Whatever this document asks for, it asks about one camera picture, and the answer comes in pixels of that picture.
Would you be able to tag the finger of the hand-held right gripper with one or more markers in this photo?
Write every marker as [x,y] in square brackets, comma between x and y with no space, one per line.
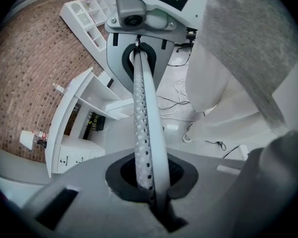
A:
[115,58]

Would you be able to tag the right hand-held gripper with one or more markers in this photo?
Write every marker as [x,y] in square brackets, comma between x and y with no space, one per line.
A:
[188,9]

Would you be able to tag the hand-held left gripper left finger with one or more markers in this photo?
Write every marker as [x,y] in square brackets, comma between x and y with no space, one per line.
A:
[89,197]

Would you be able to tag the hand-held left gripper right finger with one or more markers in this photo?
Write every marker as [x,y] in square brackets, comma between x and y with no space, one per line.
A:
[208,182]

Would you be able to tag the grey white armchair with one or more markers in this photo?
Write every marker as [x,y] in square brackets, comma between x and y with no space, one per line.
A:
[149,113]

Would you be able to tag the white desk with drawers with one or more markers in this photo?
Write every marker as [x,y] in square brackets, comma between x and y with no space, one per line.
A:
[62,123]

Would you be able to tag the person's left hand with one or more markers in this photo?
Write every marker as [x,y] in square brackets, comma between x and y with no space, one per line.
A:
[275,172]

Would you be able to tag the white cabinet with cubby shelves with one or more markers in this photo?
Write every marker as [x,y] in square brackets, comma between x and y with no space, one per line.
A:
[94,11]

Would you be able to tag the clear plastic water bottle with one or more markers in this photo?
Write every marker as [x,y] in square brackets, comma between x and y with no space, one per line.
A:
[57,87]

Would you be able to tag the red label water bottle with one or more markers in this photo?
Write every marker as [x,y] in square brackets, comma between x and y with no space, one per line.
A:
[39,133]

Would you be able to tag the white shade table lamp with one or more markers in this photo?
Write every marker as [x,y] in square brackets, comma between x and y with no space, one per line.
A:
[27,137]

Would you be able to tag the person's grey shirt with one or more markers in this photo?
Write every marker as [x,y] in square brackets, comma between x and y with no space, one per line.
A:
[250,46]

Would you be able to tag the grey gripper camera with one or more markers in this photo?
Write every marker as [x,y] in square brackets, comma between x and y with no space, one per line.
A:
[130,14]

